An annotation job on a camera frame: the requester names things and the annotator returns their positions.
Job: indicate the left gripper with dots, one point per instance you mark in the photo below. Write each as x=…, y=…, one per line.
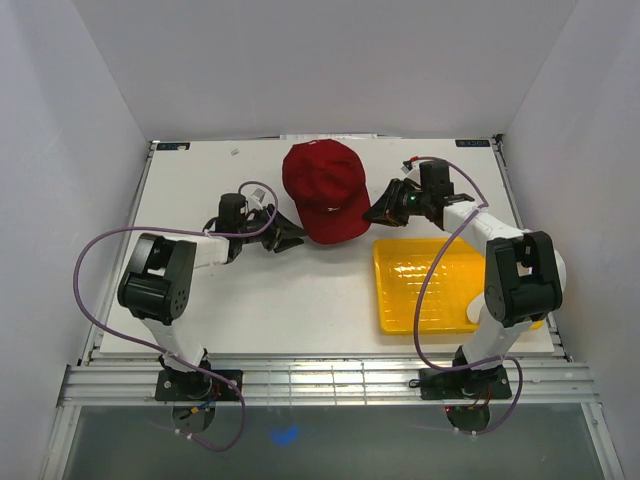
x=281, y=226

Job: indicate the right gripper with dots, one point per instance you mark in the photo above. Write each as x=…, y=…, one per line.
x=386, y=210

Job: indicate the red baseball cap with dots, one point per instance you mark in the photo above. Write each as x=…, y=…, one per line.
x=326, y=181

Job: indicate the white baseball cap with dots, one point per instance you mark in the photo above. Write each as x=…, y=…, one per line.
x=474, y=309

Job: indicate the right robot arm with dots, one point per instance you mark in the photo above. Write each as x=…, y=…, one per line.
x=524, y=276

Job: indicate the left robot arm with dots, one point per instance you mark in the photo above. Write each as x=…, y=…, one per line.
x=156, y=283

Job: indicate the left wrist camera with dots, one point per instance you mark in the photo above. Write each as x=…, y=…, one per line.
x=256, y=198

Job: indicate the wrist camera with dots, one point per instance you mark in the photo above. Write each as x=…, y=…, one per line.
x=256, y=198
x=411, y=169

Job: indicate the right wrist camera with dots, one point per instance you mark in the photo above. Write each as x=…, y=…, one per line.
x=411, y=169

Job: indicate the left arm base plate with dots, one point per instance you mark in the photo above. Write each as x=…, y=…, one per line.
x=192, y=387

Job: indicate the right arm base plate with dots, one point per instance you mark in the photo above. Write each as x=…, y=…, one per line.
x=463, y=385

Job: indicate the aluminium frame rail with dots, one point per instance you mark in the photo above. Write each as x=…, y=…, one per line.
x=326, y=393

